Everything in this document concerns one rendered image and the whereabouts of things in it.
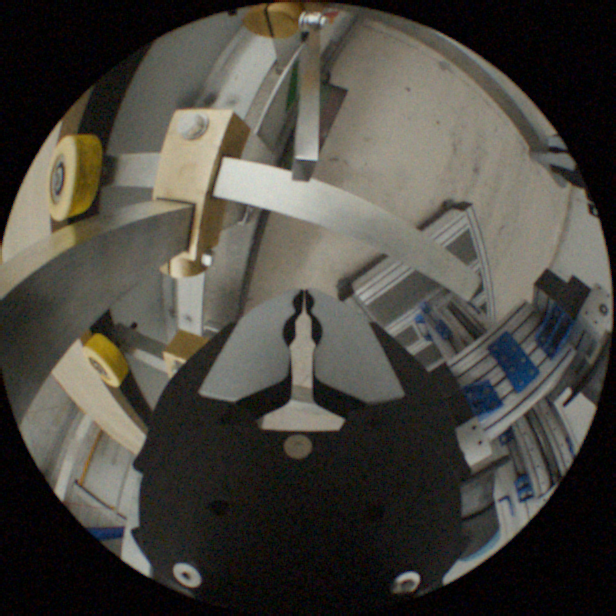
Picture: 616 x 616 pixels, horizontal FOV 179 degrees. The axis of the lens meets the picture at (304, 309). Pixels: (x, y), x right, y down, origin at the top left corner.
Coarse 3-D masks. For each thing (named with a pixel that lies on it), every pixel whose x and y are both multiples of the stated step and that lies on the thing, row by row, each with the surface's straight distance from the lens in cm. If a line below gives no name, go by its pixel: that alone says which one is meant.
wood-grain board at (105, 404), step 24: (72, 120) 29; (48, 144) 31; (48, 168) 29; (24, 192) 43; (24, 216) 43; (48, 216) 29; (24, 240) 46; (72, 360) 51; (72, 384) 85; (96, 384) 49; (96, 408) 87; (120, 408) 52; (120, 432) 108; (144, 432) 67
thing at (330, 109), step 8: (336, 88) 35; (336, 96) 34; (328, 104) 33; (336, 104) 33; (328, 112) 32; (320, 120) 32; (328, 120) 32; (320, 128) 31; (328, 128) 31; (320, 136) 31; (320, 144) 31
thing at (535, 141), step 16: (368, 16) 28; (384, 16) 28; (416, 32) 28; (432, 32) 27; (432, 48) 29; (448, 48) 28; (464, 48) 29; (464, 64) 29; (480, 64) 29; (480, 80) 30; (496, 80) 29; (496, 96) 31; (512, 96) 31; (512, 112) 32; (528, 112) 33; (528, 128) 33; (528, 144) 36; (544, 144) 35
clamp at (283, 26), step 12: (252, 12) 23; (264, 12) 23; (276, 12) 22; (288, 12) 23; (300, 12) 24; (252, 24) 25; (264, 24) 24; (276, 24) 24; (288, 24) 23; (264, 36) 26; (276, 36) 25; (288, 36) 25
